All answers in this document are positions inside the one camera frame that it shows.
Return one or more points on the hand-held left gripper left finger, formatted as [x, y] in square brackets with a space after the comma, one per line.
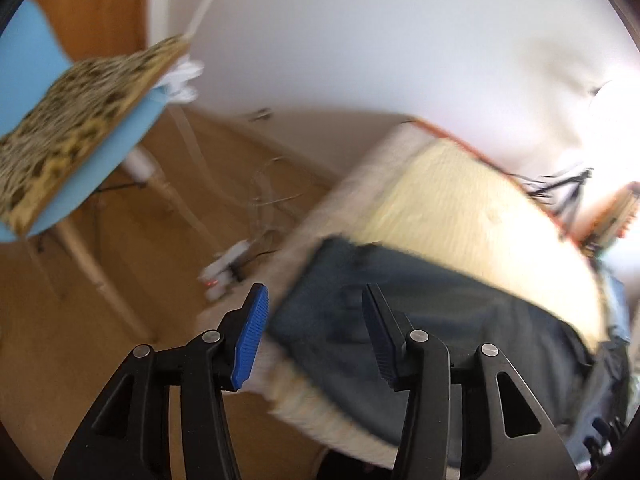
[249, 340]

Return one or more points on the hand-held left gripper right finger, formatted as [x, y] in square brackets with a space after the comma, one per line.
[376, 335]

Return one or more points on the dark pants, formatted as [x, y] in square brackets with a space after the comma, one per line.
[475, 310]

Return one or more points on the white power strip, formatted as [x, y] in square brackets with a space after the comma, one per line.
[225, 267]

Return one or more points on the striped yellow bed blanket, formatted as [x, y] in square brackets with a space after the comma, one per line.
[450, 200]

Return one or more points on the light blue jeans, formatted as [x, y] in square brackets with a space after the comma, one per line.
[616, 305]

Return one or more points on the colourful flat stack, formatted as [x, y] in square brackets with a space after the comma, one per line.
[612, 215]

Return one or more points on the white crumpled bundle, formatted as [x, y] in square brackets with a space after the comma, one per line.
[182, 77]

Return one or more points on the leopard print cushion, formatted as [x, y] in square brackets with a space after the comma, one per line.
[75, 120]

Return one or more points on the wooden door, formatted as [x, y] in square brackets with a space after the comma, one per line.
[95, 5]

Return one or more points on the blue chair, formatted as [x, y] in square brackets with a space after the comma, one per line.
[30, 40]

